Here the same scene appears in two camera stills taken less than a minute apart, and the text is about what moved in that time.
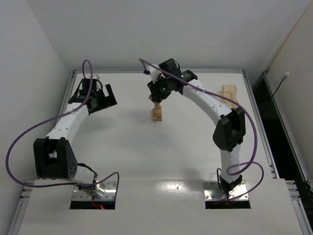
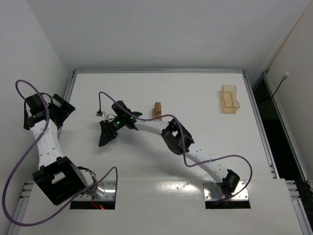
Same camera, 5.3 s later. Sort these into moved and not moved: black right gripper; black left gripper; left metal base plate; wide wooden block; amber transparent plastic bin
Moved: black right gripper; black left gripper; wide wooden block
Not moved: left metal base plate; amber transparent plastic bin
